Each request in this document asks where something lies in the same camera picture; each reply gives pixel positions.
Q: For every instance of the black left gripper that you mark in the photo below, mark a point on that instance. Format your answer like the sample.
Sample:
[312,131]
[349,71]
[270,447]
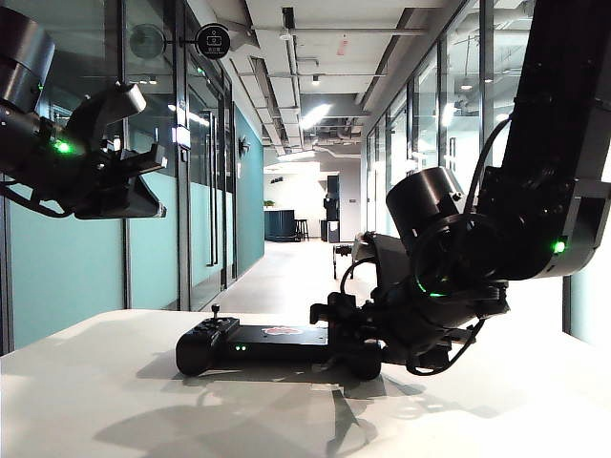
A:
[100,176]

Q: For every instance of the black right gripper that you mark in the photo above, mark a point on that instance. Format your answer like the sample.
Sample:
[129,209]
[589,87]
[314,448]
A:
[420,324]

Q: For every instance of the black remote control with joysticks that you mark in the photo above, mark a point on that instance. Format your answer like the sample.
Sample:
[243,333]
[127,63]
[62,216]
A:
[267,346]

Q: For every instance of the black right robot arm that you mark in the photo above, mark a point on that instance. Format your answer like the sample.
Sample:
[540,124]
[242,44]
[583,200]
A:
[549,119]

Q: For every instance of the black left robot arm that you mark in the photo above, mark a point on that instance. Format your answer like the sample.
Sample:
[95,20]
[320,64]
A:
[24,52]

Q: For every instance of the black quadruped robot dog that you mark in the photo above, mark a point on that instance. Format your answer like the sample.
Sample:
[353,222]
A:
[344,250]

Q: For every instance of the black bin with white paper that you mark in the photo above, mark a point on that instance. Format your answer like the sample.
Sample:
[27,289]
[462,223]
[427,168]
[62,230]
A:
[329,233]

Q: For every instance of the black bar stool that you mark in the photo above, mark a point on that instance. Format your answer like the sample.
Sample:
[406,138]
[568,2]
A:
[301,221]

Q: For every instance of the dark bar counter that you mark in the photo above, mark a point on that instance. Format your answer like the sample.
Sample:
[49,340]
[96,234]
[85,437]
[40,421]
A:
[279,226]

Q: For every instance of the green potted plant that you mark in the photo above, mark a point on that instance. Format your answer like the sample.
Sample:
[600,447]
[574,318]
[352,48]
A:
[268,205]

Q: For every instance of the tall black cabinet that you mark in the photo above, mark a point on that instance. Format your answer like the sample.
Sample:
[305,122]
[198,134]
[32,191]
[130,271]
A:
[334,186]

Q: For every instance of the round black hanging sign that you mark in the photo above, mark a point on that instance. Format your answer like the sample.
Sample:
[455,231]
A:
[213,40]

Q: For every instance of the black ceiling track spotlight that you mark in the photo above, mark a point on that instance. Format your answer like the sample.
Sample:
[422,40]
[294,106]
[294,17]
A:
[315,80]

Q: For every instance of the black pendant ceiling lamp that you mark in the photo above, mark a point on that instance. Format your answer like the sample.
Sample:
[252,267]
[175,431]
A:
[466,86]

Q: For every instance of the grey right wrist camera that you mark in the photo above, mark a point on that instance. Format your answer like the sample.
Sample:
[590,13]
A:
[382,257]

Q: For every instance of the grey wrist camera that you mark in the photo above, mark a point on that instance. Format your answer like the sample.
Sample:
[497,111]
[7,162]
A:
[382,257]
[107,102]

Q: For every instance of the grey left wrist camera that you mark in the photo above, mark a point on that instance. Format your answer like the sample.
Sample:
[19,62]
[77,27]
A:
[107,102]

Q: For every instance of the black spiky wall ornament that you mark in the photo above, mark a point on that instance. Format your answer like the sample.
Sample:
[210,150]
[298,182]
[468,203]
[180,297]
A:
[244,145]

